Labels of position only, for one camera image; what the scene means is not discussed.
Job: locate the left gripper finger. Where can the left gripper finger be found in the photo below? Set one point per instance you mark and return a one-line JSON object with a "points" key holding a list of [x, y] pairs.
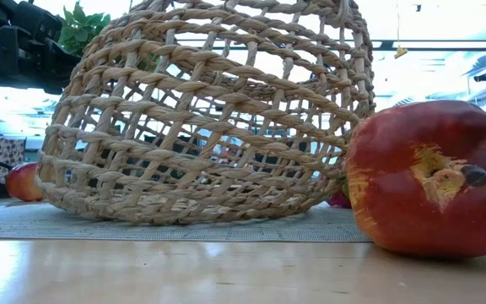
{"points": [[59, 63], [40, 23]]}

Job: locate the small red orange apple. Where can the small red orange apple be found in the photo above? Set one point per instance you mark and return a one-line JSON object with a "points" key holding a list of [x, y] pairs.
{"points": [[23, 183]]}

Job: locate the red apple with yellow streaks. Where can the red apple with yellow streaks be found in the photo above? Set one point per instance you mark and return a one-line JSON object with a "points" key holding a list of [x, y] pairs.
{"points": [[395, 190]]}

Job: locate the green potted plant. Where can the green potted plant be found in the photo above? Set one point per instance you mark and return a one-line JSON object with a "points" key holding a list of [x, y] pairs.
{"points": [[80, 29]]}

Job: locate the brown patterned fabric object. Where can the brown patterned fabric object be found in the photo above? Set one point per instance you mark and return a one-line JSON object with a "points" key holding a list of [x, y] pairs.
{"points": [[2, 154]]}

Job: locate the grey woven placemat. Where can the grey woven placemat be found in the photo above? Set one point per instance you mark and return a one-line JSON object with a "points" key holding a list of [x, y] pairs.
{"points": [[57, 224]]}

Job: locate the purple grape bunch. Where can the purple grape bunch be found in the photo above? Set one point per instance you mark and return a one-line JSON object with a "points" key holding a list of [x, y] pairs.
{"points": [[339, 200]]}

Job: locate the yellow hanging tag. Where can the yellow hanging tag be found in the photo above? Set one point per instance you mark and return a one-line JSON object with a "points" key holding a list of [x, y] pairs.
{"points": [[400, 52]]}

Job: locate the black ceiling device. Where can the black ceiling device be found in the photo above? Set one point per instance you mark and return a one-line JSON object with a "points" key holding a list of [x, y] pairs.
{"points": [[483, 76]]}

